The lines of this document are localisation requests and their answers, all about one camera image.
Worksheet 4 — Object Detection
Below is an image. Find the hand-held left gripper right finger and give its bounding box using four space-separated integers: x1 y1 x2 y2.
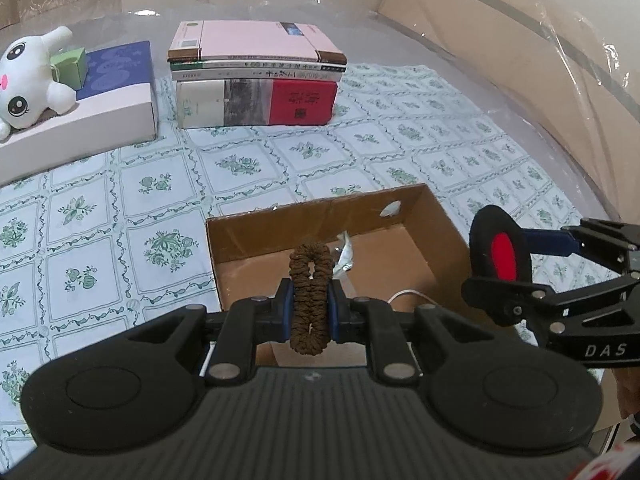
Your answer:
330 281 506 386

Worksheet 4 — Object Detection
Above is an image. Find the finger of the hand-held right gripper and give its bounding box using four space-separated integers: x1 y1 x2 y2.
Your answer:
520 217 640 273
461 270 640 333

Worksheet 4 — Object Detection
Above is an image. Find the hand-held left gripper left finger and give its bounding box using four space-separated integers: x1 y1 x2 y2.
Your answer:
127 280 296 386

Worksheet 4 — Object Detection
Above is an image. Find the brown scrunchie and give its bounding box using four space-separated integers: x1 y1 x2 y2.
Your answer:
288 242 335 354

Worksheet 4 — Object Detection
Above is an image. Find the black oval pad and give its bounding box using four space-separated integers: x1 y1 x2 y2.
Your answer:
469 205 534 287

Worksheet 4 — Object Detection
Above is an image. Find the cardboard box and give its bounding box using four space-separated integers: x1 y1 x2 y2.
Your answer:
205 184 623 433

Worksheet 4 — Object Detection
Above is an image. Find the shiny grey fabric piece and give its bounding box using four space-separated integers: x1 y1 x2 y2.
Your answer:
332 231 359 277

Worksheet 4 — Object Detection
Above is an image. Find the red white patterned clothing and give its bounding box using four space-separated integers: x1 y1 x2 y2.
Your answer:
570 442 640 480

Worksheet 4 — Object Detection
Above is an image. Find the plastic-wrapped beige board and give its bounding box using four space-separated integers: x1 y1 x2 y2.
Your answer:
375 0 640 202

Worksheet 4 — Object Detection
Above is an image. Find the floral tablecloth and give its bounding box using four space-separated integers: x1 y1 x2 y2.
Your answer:
0 62 617 461

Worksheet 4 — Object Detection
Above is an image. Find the thick red grey book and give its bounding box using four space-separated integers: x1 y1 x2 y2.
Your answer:
175 78 339 130

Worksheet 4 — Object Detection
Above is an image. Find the thin white-edged book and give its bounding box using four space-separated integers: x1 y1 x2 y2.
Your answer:
171 68 344 82

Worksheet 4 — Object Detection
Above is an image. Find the thin green-edged book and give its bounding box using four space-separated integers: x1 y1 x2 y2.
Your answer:
168 59 347 72

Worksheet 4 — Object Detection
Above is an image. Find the flat white box blue top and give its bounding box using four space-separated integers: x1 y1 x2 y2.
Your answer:
0 40 157 187

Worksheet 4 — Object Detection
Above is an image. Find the small green box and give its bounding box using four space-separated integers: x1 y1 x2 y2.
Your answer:
50 47 87 90

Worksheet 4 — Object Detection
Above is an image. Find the white plush toy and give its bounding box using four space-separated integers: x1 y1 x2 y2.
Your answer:
0 27 77 142

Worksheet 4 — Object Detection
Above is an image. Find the thin white cord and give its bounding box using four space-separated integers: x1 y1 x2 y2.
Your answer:
389 289 437 307

